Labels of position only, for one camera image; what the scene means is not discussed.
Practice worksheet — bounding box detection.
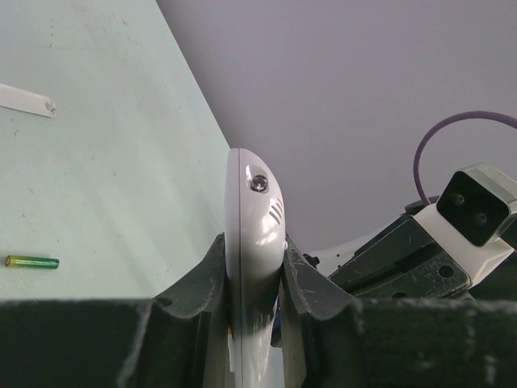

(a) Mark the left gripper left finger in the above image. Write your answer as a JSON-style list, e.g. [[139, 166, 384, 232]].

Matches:
[[1, 235, 228, 387]]

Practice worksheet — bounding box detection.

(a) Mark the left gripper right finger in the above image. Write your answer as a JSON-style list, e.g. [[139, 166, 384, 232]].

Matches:
[[280, 244, 516, 387]]

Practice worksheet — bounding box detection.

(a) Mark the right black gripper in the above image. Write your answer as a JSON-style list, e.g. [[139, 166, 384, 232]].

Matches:
[[329, 201, 473, 298]]

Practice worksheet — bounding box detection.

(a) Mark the white remote control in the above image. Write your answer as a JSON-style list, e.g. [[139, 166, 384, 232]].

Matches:
[[224, 148, 287, 387]]

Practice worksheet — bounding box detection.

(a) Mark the green AAA battery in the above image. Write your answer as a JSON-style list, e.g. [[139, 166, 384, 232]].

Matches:
[[4, 255, 60, 270]]

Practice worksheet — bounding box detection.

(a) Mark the white battery compartment cover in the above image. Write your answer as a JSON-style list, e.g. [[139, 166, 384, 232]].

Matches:
[[0, 84, 57, 118]]

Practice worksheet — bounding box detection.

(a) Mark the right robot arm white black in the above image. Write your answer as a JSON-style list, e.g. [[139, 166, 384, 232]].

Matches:
[[305, 201, 473, 300]]

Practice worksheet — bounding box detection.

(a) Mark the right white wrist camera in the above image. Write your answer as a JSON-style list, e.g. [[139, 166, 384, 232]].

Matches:
[[414, 162, 516, 287]]

